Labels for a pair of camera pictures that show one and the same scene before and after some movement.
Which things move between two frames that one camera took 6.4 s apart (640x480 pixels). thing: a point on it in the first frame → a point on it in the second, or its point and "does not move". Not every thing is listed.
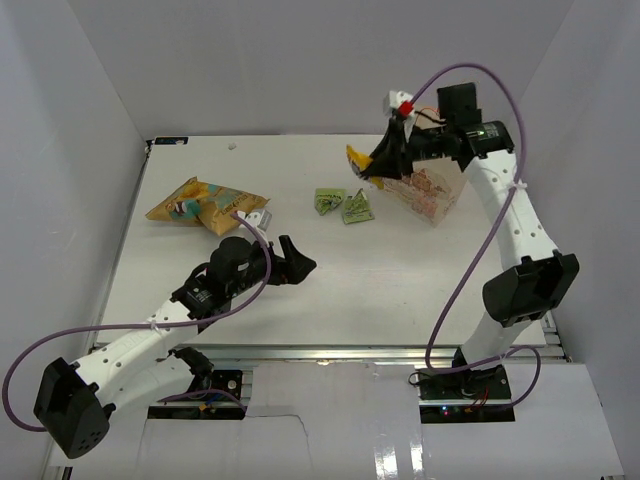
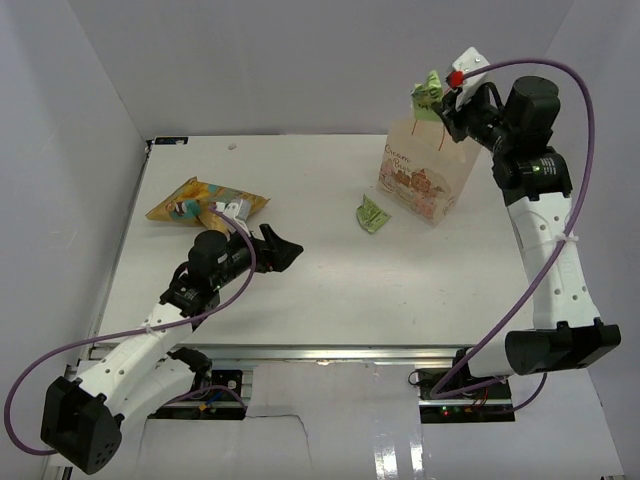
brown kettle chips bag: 205,203 does not move
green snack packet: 327,199 → 424,96
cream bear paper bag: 431,189 does not move
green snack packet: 356,209 → 370,216
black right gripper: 394,157 → 452,118
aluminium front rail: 332,354 does not move
